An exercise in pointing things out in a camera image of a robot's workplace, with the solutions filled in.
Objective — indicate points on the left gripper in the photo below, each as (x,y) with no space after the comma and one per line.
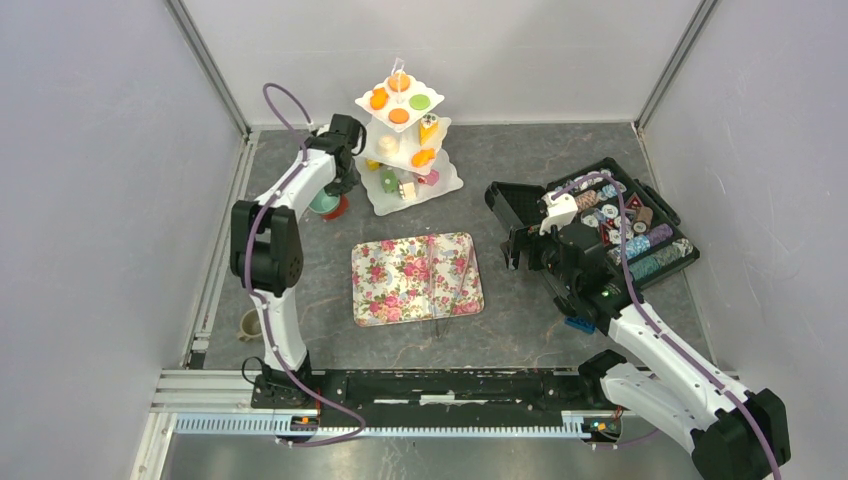
(344,187)

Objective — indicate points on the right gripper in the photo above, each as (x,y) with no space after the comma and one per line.
(522,238)

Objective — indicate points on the cream cupcake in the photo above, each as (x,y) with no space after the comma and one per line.
(387,145)

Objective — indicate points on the green toy cake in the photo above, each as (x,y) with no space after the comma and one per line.
(389,181)

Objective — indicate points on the mint green cup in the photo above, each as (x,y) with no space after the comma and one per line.
(324,203)

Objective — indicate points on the green macaron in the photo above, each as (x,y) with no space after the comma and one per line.
(419,102)

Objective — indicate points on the pink toy cake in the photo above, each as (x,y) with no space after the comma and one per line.
(430,179)

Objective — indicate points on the pink metal tongs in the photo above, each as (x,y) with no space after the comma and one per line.
(454,285)

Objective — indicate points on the olive brown cup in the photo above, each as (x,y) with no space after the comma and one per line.
(250,327)

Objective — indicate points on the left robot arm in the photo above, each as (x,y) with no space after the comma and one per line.
(266,251)

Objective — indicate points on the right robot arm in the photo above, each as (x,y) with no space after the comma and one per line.
(729,431)

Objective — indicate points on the white three-tier dessert stand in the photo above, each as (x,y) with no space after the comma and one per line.
(408,136)

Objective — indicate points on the red round coaster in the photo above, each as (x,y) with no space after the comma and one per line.
(340,209)

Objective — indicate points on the orange blue chip stack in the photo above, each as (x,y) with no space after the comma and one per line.
(586,200)

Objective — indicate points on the blue toy brick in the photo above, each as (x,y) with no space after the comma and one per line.
(580,324)

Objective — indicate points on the floral rectangular tray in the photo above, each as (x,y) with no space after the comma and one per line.
(390,281)

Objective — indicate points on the light blue chip stack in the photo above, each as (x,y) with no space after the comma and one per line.
(633,248)

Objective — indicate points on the green blue chip stack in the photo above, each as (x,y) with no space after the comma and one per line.
(661,259)

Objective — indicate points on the black poker chip case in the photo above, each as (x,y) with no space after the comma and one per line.
(586,232)

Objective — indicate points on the brown 100 chip stack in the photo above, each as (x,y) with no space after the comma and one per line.
(643,220)

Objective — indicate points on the purple chip stack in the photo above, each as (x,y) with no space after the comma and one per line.
(659,234)

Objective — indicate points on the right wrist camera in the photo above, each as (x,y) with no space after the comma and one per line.
(560,209)

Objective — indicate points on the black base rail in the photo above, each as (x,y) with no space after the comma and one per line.
(440,399)

